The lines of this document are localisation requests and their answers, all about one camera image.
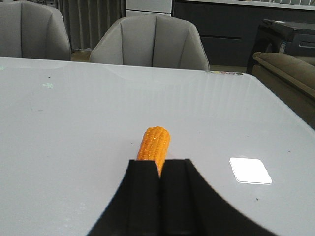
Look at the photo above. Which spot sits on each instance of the grey chair left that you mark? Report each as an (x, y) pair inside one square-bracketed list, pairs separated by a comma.
[(31, 30)]

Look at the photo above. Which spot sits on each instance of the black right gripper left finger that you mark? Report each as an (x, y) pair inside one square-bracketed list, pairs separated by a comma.
[(134, 209)]

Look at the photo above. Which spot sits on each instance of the grey chair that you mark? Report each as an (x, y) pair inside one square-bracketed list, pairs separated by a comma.
[(31, 30), (152, 40)]

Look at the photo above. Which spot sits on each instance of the grey chair right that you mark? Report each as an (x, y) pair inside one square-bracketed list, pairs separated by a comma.
[(152, 40)]

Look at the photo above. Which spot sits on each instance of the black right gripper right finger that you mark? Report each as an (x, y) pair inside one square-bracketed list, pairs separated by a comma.
[(191, 207)]

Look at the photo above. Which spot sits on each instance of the orange corn cob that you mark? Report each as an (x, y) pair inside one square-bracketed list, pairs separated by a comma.
[(154, 146)]

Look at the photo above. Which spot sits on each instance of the dark counter cabinet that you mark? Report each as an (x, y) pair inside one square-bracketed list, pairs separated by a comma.
[(228, 28)]

